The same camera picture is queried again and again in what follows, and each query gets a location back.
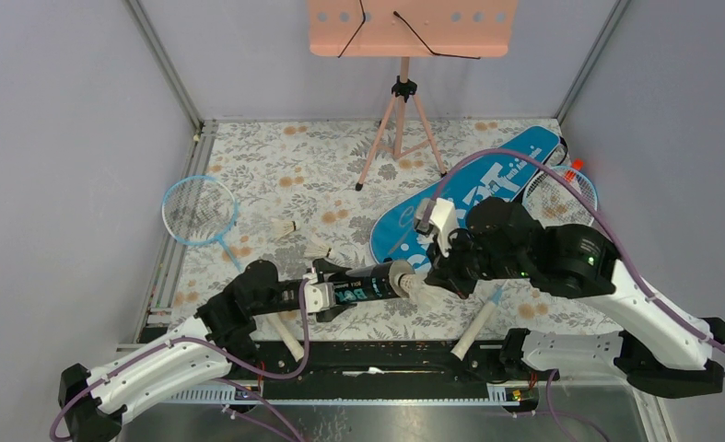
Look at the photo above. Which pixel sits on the blue badminton racket right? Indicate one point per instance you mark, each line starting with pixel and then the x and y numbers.
pixel 553 202

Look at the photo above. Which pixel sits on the blue badminton racket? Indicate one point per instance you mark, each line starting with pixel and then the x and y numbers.
pixel 200 210
pixel 553 202

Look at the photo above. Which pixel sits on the blue badminton racket left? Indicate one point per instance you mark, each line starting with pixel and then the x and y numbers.
pixel 200 210

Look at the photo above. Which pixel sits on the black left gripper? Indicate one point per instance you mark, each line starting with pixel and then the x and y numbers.
pixel 330 314

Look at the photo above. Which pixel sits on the floral patterned mat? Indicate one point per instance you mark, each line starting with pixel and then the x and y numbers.
pixel 306 172

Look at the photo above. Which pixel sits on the blue racket cover bag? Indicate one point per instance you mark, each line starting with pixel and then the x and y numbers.
pixel 505 177

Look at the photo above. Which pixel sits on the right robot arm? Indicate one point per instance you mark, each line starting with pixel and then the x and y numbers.
pixel 658 348

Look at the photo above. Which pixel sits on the white shuttlecock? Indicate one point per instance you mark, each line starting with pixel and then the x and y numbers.
pixel 414 287
pixel 282 228
pixel 318 251

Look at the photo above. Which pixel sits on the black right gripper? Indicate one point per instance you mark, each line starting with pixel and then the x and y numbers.
pixel 444 272

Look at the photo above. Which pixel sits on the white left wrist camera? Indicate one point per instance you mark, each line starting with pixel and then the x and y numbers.
pixel 318 292

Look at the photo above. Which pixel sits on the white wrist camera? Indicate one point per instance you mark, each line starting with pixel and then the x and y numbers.
pixel 318 292
pixel 437 219

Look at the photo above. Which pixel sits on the black shuttlecock tube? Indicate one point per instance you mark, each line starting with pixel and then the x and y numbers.
pixel 376 282

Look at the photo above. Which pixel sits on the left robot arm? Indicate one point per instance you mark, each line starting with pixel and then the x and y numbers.
pixel 213 343

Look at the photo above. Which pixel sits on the pink music stand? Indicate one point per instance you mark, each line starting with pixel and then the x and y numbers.
pixel 404 30

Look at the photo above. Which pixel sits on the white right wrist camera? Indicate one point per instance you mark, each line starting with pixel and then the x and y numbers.
pixel 437 219

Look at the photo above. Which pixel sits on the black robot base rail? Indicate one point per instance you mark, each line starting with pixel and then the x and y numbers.
pixel 398 370

